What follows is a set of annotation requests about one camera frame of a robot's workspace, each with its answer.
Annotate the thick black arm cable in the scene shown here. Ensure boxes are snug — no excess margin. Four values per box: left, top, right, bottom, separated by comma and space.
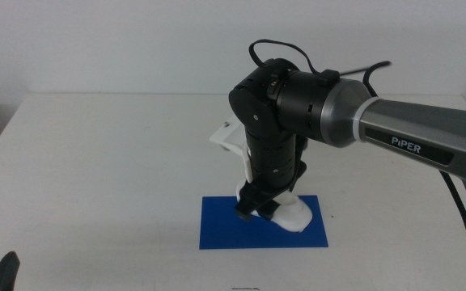
438, 171, 466, 291

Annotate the thin black camera cable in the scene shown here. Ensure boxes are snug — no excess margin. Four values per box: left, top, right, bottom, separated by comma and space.
248, 38, 392, 98

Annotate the white shoe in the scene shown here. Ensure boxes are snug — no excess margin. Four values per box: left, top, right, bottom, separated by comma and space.
235, 179, 313, 234

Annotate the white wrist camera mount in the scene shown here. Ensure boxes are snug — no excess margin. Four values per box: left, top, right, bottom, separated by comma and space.
209, 120, 255, 184

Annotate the blue rectangular mat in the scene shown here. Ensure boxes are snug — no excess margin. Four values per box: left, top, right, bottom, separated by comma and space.
198, 195, 329, 250

